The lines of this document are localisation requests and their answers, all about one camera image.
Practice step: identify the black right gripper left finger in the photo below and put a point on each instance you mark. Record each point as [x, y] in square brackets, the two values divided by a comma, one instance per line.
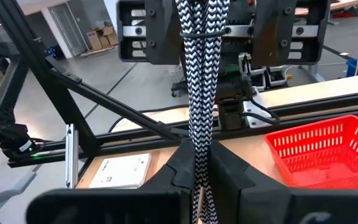
[120, 205]

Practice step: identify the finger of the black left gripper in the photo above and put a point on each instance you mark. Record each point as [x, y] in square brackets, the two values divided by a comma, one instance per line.
[162, 40]
[272, 46]

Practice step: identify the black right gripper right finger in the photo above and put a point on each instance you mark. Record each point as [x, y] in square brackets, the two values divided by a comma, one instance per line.
[275, 205]

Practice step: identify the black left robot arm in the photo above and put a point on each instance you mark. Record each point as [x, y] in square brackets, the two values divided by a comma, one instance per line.
[232, 87]

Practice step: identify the brown cardboard box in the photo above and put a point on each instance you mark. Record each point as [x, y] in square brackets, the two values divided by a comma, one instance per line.
[94, 40]
[108, 28]
[104, 42]
[113, 39]

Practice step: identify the black rolling cart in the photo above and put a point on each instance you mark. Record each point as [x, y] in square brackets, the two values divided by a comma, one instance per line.
[180, 84]

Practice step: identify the red-orange plastic basket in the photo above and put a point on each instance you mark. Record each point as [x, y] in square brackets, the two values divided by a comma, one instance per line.
[322, 168]

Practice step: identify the silver metal bracket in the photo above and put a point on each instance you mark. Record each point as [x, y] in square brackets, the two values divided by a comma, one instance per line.
[253, 109]

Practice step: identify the silver aluminium post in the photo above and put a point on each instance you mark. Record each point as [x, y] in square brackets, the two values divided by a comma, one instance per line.
[71, 155]

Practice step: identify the black aluminium table frame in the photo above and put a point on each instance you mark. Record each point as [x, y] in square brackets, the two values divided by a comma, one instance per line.
[42, 65]

